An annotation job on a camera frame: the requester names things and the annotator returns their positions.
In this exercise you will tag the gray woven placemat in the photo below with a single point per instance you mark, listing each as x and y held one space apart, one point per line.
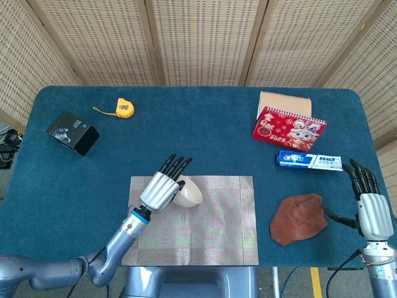
217 223

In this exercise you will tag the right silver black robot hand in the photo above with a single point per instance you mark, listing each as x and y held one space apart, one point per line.
375 217

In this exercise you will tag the red desk calendar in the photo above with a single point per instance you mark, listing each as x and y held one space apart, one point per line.
288 130

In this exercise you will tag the brown leather piece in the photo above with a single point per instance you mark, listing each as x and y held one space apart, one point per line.
297 220

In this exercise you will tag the kraft spiral notebook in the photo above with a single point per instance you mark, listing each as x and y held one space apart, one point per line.
285 101

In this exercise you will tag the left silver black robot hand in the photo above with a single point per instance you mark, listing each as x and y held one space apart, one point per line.
159 192

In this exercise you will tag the black product box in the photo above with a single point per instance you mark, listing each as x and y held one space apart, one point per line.
73 132

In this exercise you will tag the woven bamboo folding screen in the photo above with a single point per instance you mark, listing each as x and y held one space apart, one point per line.
201 40

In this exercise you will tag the blue-gray robot base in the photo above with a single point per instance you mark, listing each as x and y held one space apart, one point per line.
189 284

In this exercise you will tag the yellow tape measure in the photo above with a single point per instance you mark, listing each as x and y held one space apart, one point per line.
125 108

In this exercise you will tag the white table leg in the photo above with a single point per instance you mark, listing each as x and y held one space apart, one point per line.
275 281

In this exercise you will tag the blue toothpaste box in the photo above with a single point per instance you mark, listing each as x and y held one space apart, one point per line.
307 160

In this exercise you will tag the cream bowl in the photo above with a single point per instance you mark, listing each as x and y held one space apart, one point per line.
190 197

